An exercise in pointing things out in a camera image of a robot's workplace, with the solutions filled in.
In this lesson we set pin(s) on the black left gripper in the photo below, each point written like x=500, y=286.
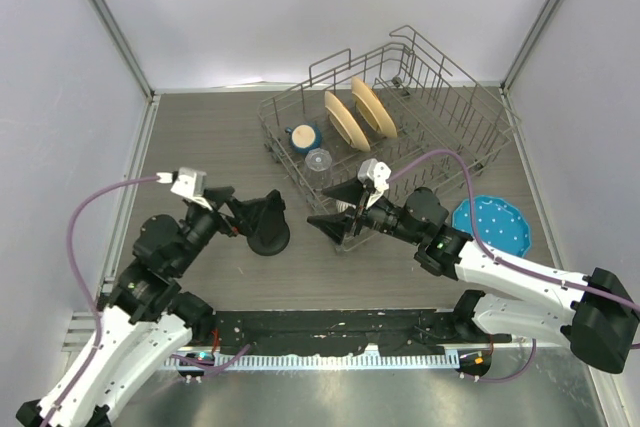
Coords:
x=242, y=218

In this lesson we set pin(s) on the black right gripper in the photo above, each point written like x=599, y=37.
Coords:
x=334, y=225

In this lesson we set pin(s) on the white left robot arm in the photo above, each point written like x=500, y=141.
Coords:
x=147, y=317

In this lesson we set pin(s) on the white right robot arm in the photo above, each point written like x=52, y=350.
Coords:
x=590, y=314

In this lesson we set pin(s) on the clear drinking glass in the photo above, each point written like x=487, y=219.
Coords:
x=318, y=166

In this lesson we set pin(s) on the blue mug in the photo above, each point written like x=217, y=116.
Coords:
x=303, y=138

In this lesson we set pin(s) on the cream plate front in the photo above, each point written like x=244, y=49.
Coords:
x=344, y=123

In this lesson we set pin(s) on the cream plate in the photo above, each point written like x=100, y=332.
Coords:
x=371, y=108
x=344, y=123

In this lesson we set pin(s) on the cream plate rear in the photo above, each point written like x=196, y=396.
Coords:
x=371, y=108

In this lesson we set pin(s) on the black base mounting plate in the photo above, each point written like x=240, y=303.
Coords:
x=338, y=333

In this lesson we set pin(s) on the blue polka dot plate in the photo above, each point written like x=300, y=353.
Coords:
x=502, y=225

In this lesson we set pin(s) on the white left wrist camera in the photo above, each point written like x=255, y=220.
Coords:
x=187, y=183

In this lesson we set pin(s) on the grey wire dish rack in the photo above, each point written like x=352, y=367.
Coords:
x=432, y=101

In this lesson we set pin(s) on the white cable duct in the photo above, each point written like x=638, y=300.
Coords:
x=369, y=360

